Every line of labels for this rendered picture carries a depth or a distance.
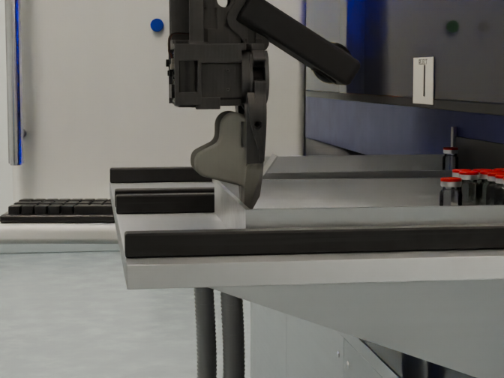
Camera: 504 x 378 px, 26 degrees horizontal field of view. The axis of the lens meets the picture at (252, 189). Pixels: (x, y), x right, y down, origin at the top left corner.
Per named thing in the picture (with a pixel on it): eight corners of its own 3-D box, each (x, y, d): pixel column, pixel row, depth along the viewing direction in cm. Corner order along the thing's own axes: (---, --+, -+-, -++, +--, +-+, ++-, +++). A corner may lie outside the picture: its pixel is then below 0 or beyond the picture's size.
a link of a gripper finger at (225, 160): (193, 216, 97) (191, 112, 96) (259, 214, 98) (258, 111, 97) (196, 220, 94) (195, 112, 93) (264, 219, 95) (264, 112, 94)
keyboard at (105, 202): (262, 211, 179) (262, 196, 179) (265, 223, 165) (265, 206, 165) (17, 211, 178) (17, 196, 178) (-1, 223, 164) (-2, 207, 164)
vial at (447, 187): (457, 223, 107) (458, 179, 107) (464, 226, 105) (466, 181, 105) (436, 223, 107) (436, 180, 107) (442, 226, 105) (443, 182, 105)
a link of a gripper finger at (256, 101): (238, 160, 97) (238, 62, 96) (258, 160, 97) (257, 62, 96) (246, 165, 92) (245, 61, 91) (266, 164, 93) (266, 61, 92)
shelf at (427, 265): (436, 188, 161) (437, 175, 161) (697, 273, 92) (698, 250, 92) (109, 193, 154) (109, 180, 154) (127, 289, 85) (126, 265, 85)
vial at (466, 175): (475, 214, 115) (475, 170, 114) (481, 216, 113) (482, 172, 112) (454, 214, 114) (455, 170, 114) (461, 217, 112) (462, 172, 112)
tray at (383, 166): (448, 178, 156) (448, 154, 156) (519, 199, 131) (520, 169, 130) (211, 181, 151) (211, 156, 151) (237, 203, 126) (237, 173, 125)
